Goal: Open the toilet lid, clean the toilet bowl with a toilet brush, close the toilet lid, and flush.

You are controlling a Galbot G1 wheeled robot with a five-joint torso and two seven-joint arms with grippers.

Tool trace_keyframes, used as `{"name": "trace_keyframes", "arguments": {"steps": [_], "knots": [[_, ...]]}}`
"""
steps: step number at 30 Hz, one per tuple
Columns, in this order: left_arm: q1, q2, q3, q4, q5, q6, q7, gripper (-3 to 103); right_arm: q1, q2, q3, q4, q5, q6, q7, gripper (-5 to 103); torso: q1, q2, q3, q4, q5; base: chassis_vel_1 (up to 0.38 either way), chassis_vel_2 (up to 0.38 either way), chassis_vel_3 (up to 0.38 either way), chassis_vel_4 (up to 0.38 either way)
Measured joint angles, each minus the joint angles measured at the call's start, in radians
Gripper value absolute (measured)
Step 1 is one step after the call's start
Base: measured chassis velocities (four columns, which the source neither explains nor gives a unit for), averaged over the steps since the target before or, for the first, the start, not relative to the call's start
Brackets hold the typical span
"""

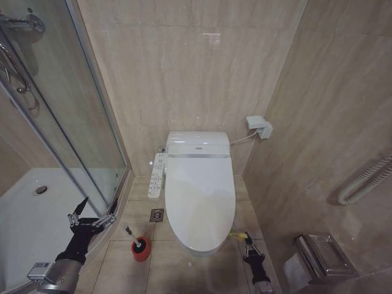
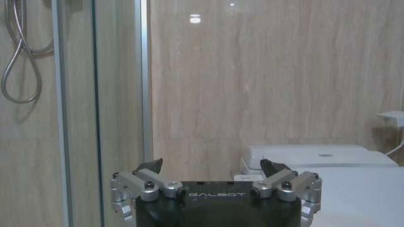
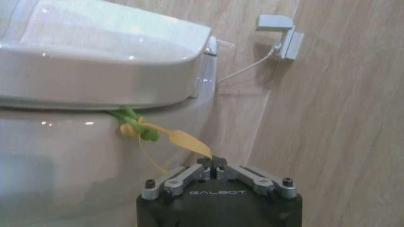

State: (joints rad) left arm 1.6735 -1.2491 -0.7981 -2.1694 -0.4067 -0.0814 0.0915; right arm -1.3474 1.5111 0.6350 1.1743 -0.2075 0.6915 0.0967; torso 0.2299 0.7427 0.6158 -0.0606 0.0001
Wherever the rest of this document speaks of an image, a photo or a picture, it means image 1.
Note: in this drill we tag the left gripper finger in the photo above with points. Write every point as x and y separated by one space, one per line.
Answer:
111 218
76 216

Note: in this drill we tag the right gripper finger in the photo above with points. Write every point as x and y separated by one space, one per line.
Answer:
256 247
248 246

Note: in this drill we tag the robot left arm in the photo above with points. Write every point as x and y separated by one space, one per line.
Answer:
58 277

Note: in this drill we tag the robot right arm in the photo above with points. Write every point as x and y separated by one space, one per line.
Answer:
266 288

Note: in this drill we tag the white toilet brush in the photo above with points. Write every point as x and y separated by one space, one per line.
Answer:
132 235

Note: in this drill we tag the red toilet brush holder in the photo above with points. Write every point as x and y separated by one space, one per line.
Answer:
142 251

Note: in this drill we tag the white toilet bowl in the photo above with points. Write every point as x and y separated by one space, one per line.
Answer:
202 251

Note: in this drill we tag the steel toilet paper holder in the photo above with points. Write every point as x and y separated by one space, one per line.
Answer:
324 257

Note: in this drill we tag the white toilet lid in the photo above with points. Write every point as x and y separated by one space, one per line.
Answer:
199 196

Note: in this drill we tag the silver flush lever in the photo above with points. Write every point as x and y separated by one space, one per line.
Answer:
164 149

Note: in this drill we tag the yellow tag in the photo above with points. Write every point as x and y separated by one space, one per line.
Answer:
238 235

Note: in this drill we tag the white shower tray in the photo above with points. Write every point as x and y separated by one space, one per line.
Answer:
36 226

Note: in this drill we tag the round shower drain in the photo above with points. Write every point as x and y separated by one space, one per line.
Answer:
41 189

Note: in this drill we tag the square metal floor drain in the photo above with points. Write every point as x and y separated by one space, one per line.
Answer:
156 215

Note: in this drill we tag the white bidet control panel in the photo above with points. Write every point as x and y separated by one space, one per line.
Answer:
156 176

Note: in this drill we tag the glass shower door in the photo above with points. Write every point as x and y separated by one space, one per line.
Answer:
70 101

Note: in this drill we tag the white ribbed grab bar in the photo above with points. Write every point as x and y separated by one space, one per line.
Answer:
364 180

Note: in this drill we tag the chrome shower faucet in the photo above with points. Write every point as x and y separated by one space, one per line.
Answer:
24 21

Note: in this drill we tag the white wall outlet box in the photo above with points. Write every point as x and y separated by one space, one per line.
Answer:
260 125

